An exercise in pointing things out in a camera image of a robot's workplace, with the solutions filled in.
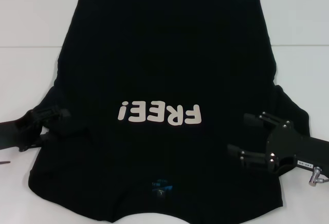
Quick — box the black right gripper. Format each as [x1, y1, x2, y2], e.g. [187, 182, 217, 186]
[227, 110, 329, 176]

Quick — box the silver metal cable connector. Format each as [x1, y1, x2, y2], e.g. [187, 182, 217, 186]
[307, 166, 323, 186]

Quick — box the black shirt with FREE print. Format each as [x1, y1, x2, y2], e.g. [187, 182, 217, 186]
[27, 0, 310, 224]

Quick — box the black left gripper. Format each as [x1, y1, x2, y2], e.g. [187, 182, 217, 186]
[0, 107, 72, 153]

